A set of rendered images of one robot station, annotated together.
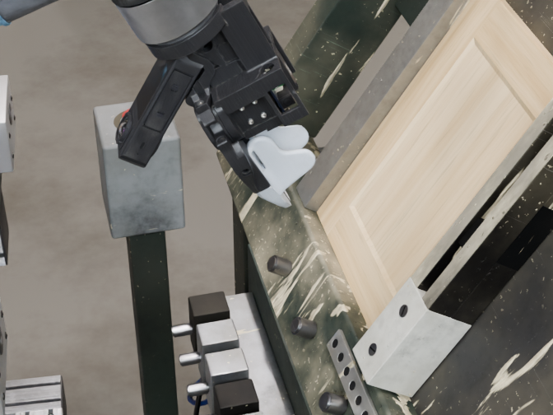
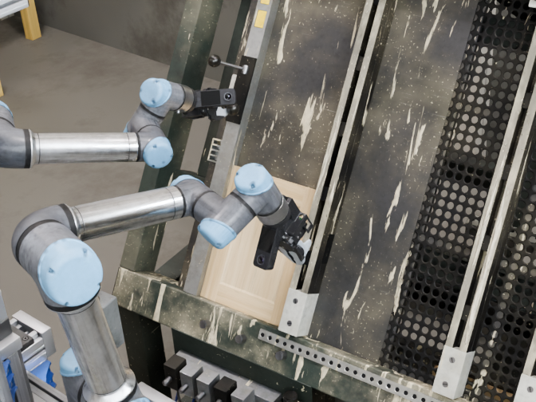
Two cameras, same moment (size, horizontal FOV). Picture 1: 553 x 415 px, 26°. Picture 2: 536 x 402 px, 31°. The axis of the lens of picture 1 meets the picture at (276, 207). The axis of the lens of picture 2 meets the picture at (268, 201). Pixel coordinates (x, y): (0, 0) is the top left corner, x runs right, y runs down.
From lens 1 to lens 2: 1.56 m
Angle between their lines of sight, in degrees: 32
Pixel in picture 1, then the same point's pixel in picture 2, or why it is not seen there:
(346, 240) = (229, 297)
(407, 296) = (293, 295)
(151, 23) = (277, 216)
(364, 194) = (225, 274)
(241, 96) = (298, 229)
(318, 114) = (153, 258)
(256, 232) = (172, 321)
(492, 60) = not seen: hidden behind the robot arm
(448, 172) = not seen: hidden behind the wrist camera
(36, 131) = not seen: outside the picture
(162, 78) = (275, 234)
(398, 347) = (301, 314)
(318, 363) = (257, 348)
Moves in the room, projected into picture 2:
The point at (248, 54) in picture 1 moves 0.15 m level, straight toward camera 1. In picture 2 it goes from (294, 214) to (342, 240)
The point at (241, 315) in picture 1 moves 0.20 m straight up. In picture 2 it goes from (188, 360) to (180, 308)
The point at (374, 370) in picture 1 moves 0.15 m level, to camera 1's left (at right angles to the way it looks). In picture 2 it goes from (295, 329) to (255, 356)
